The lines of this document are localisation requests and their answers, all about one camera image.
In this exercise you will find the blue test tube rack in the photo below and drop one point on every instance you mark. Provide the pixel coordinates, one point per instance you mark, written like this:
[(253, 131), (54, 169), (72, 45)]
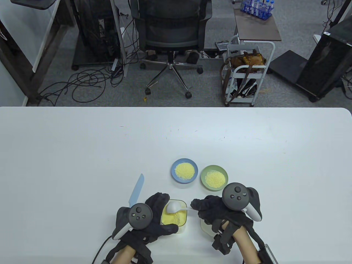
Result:
[(257, 12)]

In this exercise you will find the black flat base plate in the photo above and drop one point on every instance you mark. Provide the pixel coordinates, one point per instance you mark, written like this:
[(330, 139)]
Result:
[(288, 64)]

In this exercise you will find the white rolling cart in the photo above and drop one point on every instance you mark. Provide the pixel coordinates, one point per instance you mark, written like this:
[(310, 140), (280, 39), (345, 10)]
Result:
[(239, 100)]

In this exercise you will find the light blue plastic knife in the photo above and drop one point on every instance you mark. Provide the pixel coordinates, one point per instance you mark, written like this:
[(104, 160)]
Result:
[(139, 187)]

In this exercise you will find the small blue dish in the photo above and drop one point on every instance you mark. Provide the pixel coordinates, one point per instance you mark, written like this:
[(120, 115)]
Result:
[(173, 177)]

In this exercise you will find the person's left hand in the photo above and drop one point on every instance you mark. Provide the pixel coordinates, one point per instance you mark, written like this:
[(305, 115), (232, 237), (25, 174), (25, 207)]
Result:
[(156, 205)]

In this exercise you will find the black and white controller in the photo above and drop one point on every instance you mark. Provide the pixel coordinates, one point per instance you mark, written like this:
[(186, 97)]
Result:
[(236, 195), (140, 216)]

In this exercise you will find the black mesh office chair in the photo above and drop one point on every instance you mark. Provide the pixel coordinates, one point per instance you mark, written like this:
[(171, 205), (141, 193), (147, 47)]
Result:
[(170, 35)]

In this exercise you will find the black computer tower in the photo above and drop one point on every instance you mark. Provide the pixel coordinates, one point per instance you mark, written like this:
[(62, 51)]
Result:
[(90, 27)]

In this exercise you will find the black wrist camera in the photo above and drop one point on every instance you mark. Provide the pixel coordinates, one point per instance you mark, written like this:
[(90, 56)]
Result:
[(221, 244)]

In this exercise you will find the white stand foot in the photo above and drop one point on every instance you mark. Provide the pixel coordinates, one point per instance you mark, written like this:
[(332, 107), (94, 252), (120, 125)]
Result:
[(317, 38)]

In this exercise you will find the small green dish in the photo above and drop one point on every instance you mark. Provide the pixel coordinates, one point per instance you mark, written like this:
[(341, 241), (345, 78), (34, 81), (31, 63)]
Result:
[(205, 167)]

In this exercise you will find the white metal desk leg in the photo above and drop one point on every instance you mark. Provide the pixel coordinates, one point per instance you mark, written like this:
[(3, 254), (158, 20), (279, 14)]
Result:
[(121, 41)]

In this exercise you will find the grey forearm sensor box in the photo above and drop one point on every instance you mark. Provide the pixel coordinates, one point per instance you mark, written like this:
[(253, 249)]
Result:
[(266, 255)]

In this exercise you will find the clear chicken bouillon container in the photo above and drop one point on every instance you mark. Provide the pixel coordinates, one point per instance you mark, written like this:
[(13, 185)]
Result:
[(176, 220)]

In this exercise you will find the black glossy computer case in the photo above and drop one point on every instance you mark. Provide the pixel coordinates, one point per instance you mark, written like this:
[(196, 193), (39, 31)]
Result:
[(324, 63)]

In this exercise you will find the white desk with dark frame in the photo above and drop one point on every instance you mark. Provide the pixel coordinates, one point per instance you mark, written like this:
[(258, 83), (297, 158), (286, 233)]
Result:
[(49, 55)]

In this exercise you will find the person's right hand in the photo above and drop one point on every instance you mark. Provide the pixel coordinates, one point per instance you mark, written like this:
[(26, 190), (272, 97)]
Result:
[(211, 209)]

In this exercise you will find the person's left forearm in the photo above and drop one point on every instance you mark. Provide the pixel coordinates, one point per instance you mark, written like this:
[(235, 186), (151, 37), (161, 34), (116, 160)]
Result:
[(125, 255)]

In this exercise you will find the brown side table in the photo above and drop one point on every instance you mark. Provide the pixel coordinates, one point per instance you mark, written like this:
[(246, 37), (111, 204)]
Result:
[(255, 27)]

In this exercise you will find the person's right forearm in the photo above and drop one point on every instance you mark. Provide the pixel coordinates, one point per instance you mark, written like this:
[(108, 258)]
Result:
[(244, 244)]

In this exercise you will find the yellow chicken bouillon heap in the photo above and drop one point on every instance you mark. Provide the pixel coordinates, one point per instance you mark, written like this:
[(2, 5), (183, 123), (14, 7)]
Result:
[(184, 170), (215, 178)]

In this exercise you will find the black and white bag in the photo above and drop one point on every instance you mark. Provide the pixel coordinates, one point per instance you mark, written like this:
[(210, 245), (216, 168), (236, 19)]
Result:
[(247, 89)]

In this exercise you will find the white plastic coffee spoon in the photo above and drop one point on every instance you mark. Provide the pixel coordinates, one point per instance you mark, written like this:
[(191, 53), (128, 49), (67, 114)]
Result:
[(173, 206)]

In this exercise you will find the brown leather bag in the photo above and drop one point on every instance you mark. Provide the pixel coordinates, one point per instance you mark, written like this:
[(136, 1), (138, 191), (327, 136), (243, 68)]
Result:
[(247, 59)]

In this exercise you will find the cream container lid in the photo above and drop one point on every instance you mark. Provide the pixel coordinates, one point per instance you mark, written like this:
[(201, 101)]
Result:
[(205, 229)]

